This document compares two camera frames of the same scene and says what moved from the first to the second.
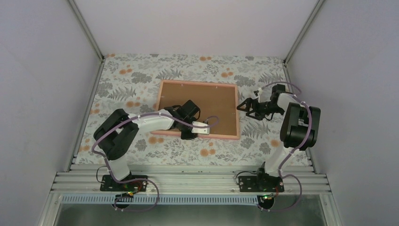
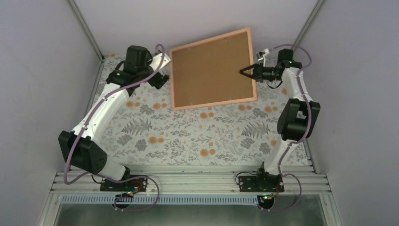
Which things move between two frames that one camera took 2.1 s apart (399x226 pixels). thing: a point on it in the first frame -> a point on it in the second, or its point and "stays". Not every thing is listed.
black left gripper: x=184 y=136 -> x=154 y=82
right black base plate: x=260 y=183 stays
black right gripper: x=249 y=101 -> x=258 y=74
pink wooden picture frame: x=171 y=133 -> x=173 y=108
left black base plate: x=108 y=184 stays
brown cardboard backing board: x=212 y=100 -> x=210 y=72
